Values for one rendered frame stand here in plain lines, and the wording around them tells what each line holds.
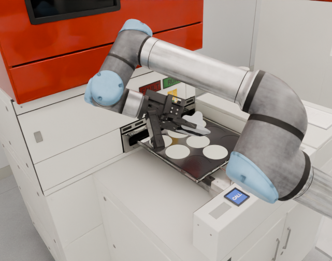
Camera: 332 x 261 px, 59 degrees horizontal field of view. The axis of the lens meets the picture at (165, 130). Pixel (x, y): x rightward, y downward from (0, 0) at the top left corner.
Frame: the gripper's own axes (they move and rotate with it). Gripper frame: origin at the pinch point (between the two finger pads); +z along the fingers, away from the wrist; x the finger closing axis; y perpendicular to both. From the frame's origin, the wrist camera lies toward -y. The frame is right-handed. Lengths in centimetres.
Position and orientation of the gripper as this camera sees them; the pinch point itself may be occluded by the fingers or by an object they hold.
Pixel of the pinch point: (203, 134)
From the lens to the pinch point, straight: 86.8
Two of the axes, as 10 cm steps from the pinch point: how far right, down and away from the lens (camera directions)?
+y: 2.4, -9.2, 3.0
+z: 9.4, 3.0, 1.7
